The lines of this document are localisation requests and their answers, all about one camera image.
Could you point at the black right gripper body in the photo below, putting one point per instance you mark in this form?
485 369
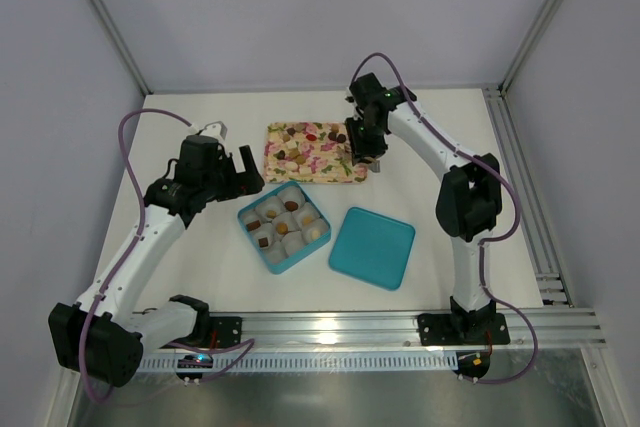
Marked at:
365 148

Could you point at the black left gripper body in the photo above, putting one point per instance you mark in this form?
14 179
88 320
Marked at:
232 177

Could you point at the metal tongs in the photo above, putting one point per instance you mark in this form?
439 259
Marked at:
371 164

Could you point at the brown rectangular chocolate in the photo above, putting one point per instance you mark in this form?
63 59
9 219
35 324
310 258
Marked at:
253 225

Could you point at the round brown chocolate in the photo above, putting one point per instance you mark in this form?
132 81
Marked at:
291 206

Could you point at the round caramel chocolate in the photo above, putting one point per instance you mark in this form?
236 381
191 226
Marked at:
282 229

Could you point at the teal box lid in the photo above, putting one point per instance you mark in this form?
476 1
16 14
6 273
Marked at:
372 248

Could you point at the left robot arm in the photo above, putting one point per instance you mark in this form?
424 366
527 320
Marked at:
99 336

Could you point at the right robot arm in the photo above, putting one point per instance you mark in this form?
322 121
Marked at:
469 199

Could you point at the teal chocolate box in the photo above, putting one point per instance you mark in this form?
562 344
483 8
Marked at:
285 251

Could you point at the floral rectangular tray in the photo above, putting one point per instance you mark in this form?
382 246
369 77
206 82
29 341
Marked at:
310 152

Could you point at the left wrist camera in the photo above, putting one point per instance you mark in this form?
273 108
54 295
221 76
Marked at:
217 130

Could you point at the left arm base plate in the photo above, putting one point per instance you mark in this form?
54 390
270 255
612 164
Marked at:
224 332

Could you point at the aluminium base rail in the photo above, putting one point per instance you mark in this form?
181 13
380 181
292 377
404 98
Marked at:
345 342

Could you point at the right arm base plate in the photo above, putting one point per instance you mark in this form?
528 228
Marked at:
451 330

